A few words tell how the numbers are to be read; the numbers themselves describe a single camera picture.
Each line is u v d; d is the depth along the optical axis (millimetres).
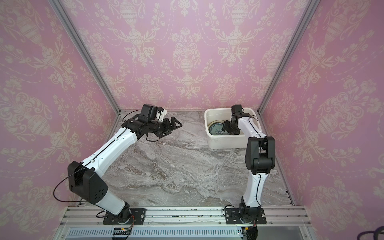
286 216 760
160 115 660
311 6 686
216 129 1029
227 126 890
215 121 1048
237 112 793
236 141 897
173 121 716
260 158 555
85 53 861
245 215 670
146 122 614
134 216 738
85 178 423
